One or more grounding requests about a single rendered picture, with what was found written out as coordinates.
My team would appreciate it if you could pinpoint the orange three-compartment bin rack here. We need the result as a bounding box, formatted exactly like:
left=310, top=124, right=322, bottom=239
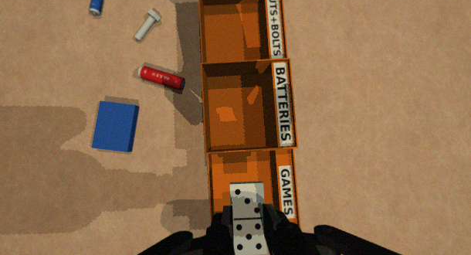
left=198, top=0, right=301, bottom=229

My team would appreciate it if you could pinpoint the blue battery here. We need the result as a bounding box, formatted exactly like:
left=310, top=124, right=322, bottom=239
left=90, top=0, right=103, bottom=16

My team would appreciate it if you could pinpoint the white domino tile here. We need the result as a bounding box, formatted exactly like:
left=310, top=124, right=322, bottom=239
left=230, top=181, right=267, bottom=255

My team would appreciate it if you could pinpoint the grey metal bolt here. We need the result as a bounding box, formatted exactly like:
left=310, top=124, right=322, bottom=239
left=134, top=9, right=161, bottom=40

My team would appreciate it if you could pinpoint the red aa battery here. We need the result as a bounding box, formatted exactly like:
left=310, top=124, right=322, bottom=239
left=137, top=66, right=185, bottom=90

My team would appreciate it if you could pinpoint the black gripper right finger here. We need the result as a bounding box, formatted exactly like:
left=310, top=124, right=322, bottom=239
left=263, top=204, right=401, bottom=255

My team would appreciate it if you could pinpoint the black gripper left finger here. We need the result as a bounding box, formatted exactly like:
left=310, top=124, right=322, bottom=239
left=138, top=206, right=235, bottom=255

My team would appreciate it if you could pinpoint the blue rectangular block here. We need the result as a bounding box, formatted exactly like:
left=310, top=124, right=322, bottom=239
left=92, top=101, right=139, bottom=152

